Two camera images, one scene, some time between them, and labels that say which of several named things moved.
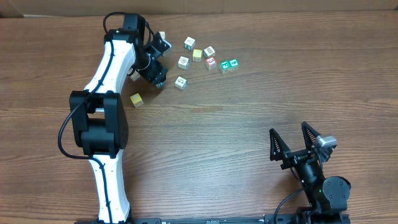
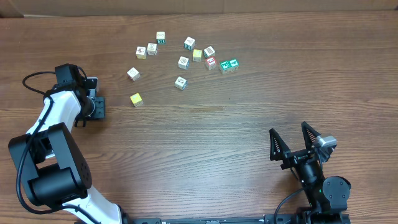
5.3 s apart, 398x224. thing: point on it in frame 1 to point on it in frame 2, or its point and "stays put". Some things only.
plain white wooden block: x=135 y=76 stays put
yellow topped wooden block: x=137 y=99 stays put
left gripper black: x=155 y=71 to x=100 y=110
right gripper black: x=294 y=157 stays put
